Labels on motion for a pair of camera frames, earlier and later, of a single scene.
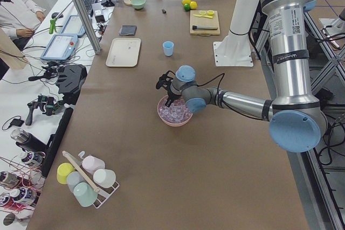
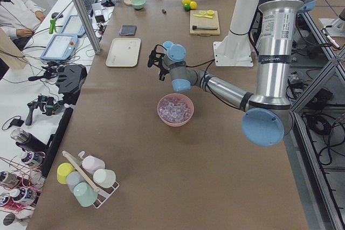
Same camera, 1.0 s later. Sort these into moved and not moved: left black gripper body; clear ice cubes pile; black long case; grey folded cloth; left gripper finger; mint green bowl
Moved: left black gripper body; left gripper finger
Not moved: mint green bowl; grey folded cloth; clear ice cubes pile; black long case
